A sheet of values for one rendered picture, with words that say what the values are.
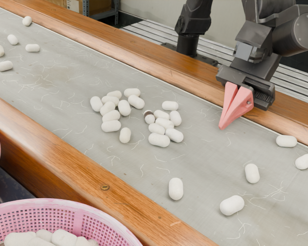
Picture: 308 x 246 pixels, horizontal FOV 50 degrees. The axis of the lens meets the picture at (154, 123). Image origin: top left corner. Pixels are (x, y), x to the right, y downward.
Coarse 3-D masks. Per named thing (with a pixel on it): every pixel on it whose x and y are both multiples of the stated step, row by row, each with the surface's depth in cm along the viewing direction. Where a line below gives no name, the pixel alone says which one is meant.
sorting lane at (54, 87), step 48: (48, 48) 81; (0, 96) 61; (48, 96) 63; (144, 96) 67; (192, 96) 68; (96, 144) 53; (144, 144) 54; (192, 144) 55; (240, 144) 56; (144, 192) 45; (192, 192) 46; (240, 192) 47; (288, 192) 48; (240, 240) 40; (288, 240) 41
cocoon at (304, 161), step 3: (303, 156) 52; (306, 156) 52; (297, 159) 52; (300, 159) 52; (303, 159) 52; (306, 159) 52; (297, 162) 52; (300, 162) 52; (303, 162) 51; (306, 162) 51; (297, 165) 52; (300, 165) 52; (303, 165) 51; (306, 165) 51; (300, 168) 52; (303, 168) 52
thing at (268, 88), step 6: (222, 66) 58; (228, 66) 58; (240, 72) 57; (246, 78) 56; (252, 78) 55; (258, 78) 55; (222, 84) 63; (246, 84) 58; (252, 84) 56; (258, 84) 55; (264, 84) 55; (270, 84) 54; (258, 90) 58; (264, 90) 55; (270, 90) 54; (270, 96) 57; (270, 102) 58
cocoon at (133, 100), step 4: (132, 96) 62; (136, 96) 62; (128, 100) 63; (132, 100) 62; (136, 100) 61; (140, 100) 61; (132, 104) 62; (136, 104) 61; (140, 104) 61; (144, 104) 62; (140, 108) 62
